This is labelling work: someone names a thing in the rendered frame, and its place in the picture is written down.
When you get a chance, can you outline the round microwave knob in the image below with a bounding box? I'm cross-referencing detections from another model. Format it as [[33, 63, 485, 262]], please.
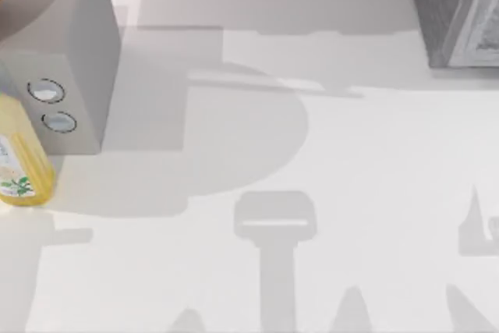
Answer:
[[27, 78, 66, 105], [41, 110, 78, 134]]

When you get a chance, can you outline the grey cabinet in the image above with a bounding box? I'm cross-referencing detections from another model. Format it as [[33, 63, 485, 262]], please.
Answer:
[[403, 0, 499, 69]]

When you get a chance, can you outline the yellow bottle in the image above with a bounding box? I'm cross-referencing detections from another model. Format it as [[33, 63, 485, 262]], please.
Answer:
[[0, 90, 57, 207]]

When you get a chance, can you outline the pale microwave oven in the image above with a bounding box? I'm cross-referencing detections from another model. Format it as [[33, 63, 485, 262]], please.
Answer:
[[0, 0, 122, 156]]

